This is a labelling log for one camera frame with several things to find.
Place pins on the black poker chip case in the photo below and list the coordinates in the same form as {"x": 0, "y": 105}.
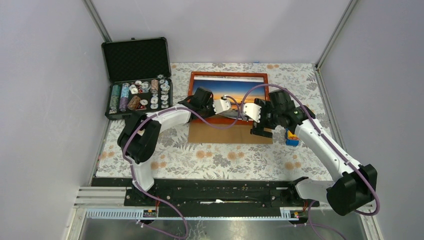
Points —
{"x": 133, "y": 60}

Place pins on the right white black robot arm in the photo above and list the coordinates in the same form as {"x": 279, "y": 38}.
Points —
{"x": 352, "y": 185}

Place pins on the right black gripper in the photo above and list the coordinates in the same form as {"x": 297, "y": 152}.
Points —
{"x": 258, "y": 127}

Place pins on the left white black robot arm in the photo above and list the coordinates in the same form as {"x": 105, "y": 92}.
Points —
{"x": 140, "y": 135}

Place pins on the blue yellow toy block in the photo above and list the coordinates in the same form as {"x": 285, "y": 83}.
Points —
{"x": 291, "y": 139}

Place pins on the brown frame backing board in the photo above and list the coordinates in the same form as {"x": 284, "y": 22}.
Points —
{"x": 202, "y": 133}

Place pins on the aluminium rail frame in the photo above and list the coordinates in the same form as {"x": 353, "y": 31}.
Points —
{"x": 118, "y": 203}

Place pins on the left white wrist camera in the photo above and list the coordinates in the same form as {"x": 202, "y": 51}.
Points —
{"x": 221, "y": 105}

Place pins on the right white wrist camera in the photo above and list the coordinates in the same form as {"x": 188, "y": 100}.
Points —
{"x": 254, "y": 112}

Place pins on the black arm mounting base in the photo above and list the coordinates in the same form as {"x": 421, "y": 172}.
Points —
{"x": 212, "y": 198}

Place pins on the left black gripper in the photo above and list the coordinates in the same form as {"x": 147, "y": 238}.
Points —
{"x": 210, "y": 102}

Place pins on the orange wooden photo frame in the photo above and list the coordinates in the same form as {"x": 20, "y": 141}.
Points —
{"x": 229, "y": 74}

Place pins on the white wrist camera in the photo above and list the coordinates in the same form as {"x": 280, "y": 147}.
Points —
{"x": 221, "y": 105}
{"x": 254, "y": 112}

